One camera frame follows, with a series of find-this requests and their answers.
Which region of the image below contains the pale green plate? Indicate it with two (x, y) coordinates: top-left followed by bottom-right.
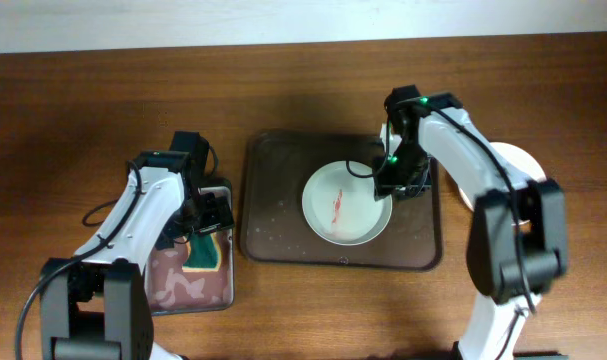
(301, 161), (393, 246)

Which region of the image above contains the metal baking tray with water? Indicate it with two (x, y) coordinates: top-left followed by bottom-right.
(145, 179), (236, 316)

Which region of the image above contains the brown plastic serving tray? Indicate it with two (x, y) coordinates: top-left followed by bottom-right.
(239, 130), (443, 271)

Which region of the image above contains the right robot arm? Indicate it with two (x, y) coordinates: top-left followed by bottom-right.
(373, 85), (568, 359)

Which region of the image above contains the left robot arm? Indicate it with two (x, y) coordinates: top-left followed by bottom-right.
(32, 131), (234, 360)

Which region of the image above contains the green and yellow sponge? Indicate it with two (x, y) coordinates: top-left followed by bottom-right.
(182, 234), (222, 272)

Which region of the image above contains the pinkish white plate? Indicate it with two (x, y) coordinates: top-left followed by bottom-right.
(455, 142), (546, 211)

